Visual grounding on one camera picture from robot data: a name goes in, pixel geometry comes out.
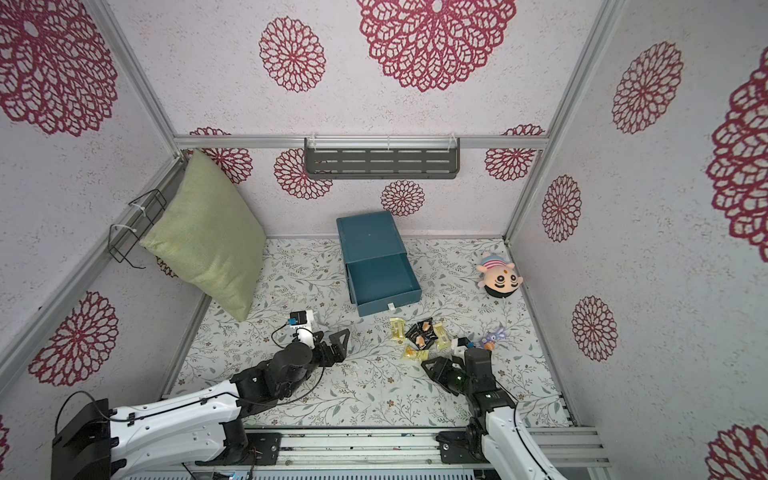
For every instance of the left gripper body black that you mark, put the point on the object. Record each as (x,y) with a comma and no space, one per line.
(321,357)

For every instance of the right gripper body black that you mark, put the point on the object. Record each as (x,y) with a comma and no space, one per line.
(448,372)

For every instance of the yellow cookie packet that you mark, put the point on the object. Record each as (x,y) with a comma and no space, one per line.
(397,326)
(443,341)
(415,354)

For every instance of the black cookie packet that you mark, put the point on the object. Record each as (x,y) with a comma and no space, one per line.
(421,341)
(422,329)

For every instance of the teal top drawer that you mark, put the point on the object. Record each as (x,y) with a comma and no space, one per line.
(382,284)

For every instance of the teal drawer cabinet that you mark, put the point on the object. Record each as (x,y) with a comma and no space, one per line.
(369,236)

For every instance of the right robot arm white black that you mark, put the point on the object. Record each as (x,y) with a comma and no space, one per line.
(496,433)

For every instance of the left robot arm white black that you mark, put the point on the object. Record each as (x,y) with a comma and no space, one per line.
(204,427)

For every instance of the purple toy figure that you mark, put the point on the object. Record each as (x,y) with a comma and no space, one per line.
(492,339)

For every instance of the cartoon boy plush head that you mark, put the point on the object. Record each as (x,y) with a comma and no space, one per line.
(499,279)

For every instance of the green pillow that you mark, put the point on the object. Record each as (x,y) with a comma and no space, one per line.
(210,238)

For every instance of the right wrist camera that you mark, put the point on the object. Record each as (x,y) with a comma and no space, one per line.
(461,343)

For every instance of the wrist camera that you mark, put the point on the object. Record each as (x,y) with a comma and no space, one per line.
(461,343)
(301,323)

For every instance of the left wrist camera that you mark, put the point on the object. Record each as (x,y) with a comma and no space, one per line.
(301,323)

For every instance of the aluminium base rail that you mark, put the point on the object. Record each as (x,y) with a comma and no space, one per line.
(339,449)

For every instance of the grey wall shelf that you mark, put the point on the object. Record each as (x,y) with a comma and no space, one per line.
(387,159)

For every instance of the black wire wall rack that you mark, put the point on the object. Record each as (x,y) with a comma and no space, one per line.
(144,212)

